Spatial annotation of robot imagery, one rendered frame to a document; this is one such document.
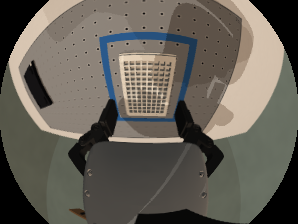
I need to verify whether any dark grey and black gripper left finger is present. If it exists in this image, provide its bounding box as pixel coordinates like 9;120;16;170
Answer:
68;99;118;177

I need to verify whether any blue tape outline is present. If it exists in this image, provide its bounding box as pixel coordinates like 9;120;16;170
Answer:
99;32;198;122

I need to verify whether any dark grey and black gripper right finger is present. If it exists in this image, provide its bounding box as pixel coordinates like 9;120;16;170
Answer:
174;100;224;178

